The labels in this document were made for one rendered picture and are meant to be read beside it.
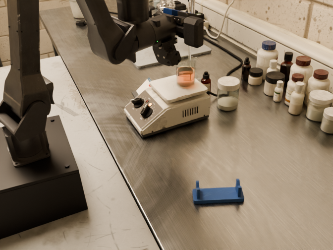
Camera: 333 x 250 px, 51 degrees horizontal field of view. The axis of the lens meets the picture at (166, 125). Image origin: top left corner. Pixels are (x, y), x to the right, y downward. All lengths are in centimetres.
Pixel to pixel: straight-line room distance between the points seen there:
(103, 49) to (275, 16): 75
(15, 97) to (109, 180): 27
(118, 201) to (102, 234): 8
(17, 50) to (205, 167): 45
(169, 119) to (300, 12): 56
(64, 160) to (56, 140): 7
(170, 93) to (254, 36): 53
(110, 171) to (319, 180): 45
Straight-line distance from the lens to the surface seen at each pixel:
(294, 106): 99
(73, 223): 72
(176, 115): 89
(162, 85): 93
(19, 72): 63
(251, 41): 135
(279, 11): 128
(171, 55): 79
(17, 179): 67
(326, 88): 102
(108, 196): 75
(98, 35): 69
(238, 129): 92
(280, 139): 90
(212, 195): 72
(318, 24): 116
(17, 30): 61
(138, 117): 90
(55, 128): 77
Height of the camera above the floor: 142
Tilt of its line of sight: 34 degrees down
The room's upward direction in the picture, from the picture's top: 3 degrees counter-clockwise
